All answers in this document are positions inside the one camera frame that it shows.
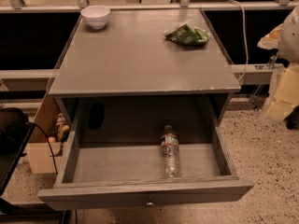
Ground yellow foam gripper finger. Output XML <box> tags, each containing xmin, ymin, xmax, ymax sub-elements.
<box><xmin>265</xmin><ymin>64</ymin><xmax>299</xmax><ymax>121</ymax></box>

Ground clear plastic water bottle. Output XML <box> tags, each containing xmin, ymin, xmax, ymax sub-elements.
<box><xmin>160</xmin><ymin>124</ymin><xmax>180</xmax><ymax>178</ymax></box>

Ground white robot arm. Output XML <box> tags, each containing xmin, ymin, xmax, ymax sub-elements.
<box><xmin>258</xmin><ymin>7</ymin><xmax>299</xmax><ymax>121</ymax></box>

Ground grey open top drawer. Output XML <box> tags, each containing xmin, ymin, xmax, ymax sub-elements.
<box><xmin>38</xmin><ymin>97</ymin><xmax>253</xmax><ymax>210</ymax></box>

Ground green snack bag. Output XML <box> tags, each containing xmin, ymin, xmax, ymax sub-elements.
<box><xmin>164</xmin><ymin>23</ymin><xmax>210</xmax><ymax>46</ymax></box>

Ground grey wooden cabinet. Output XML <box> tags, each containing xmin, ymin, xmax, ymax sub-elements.
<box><xmin>50</xmin><ymin>9</ymin><xmax>240</xmax><ymax>146</ymax></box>

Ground white ceramic bowl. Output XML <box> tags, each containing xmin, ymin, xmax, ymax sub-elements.
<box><xmin>80</xmin><ymin>6</ymin><xmax>110</xmax><ymax>29</ymax></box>

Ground toys in cardboard box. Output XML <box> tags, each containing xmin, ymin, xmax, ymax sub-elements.
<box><xmin>48</xmin><ymin>113</ymin><xmax>70</xmax><ymax>143</ymax></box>

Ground cardboard box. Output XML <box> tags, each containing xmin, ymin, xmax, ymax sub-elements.
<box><xmin>24</xmin><ymin>91</ymin><xmax>64</xmax><ymax>175</ymax></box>

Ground black chair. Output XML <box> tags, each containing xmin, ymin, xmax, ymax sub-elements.
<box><xmin>0</xmin><ymin>107</ymin><xmax>34</xmax><ymax>195</ymax></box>

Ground metal frame rail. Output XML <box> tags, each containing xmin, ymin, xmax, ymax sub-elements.
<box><xmin>231</xmin><ymin>63</ymin><xmax>284</xmax><ymax>85</ymax></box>

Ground white cable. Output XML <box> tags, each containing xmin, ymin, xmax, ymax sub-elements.
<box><xmin>227</xmin><ymin>0</ymin><xmax>249</xmax><ymax>82</ymax></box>

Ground black cable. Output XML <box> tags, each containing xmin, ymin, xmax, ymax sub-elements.
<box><xmin>27</xmin><ymin>121</ymin><xmax>60</xmax><ymax>175</ymax></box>

